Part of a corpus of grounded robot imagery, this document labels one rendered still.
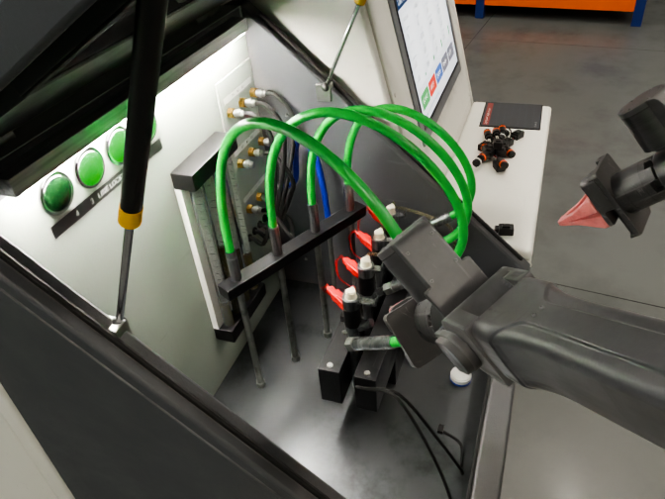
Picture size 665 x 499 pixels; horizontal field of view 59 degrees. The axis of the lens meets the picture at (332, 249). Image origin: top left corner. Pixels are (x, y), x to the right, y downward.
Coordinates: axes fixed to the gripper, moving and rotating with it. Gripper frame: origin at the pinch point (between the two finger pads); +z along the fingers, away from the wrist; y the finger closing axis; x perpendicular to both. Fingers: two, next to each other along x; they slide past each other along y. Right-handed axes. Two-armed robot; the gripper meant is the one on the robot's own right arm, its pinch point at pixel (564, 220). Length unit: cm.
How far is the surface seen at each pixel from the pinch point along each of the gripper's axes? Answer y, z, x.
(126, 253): 32, 4, 51
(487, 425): -17.9, 19.8, 18.9
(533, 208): -7.9, 26.1, -36.5
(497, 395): -17.4, 20.4, 12.9
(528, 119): 3, 37, -78
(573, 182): -62, 113, -217
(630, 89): -63, 113, -354
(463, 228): 8.0, 9.2, 7.5
